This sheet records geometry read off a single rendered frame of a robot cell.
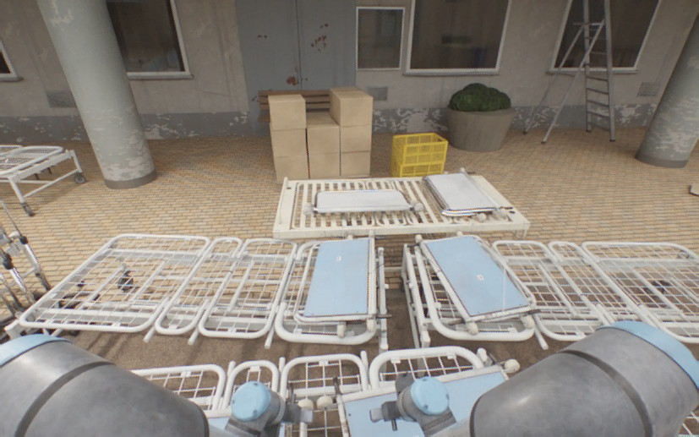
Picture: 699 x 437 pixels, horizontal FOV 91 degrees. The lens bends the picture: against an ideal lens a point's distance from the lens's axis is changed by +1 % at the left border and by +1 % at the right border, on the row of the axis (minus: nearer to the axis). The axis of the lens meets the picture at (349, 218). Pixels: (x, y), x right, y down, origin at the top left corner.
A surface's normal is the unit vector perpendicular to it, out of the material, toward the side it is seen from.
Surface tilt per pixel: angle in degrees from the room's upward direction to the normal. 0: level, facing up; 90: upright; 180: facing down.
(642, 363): 13
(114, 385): 33
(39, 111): 90
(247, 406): 19
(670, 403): 55
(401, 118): 90
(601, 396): 25
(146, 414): 45
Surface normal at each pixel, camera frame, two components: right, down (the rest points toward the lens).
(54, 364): 0.10, -0.96
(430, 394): 0.15, -0.67
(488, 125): -0.01, 0.65
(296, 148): 0.25, 0.48
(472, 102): 0.10, 0.22
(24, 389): -0.10, -0.72
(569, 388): -0.46, -0.73
